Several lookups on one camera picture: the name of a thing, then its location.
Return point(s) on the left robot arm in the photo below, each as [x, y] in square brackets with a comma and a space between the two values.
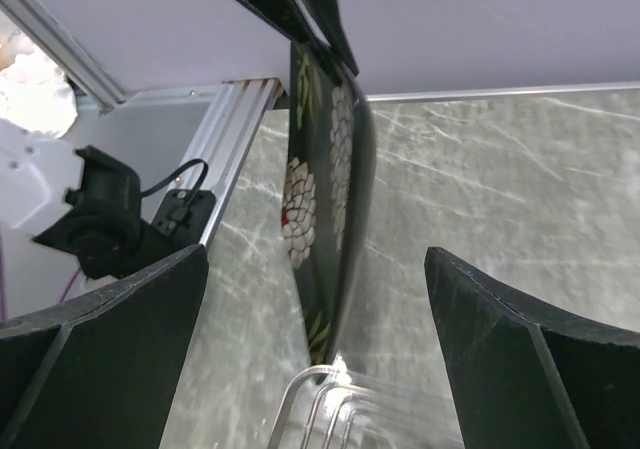
[86, 203]

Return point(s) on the black floral square plate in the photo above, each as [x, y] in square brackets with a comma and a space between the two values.
[327, 195]

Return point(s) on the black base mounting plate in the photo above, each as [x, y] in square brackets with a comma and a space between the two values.
[181, 218]

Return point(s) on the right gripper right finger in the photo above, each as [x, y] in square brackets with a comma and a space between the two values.
[526, 374]

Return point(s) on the aluminium rail frame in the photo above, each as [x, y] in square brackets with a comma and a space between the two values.
[143, 64]

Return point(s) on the wire dish rack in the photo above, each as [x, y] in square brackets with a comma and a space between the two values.
[329, 407]

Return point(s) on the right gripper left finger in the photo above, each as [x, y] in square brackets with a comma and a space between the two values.
[101, 370]

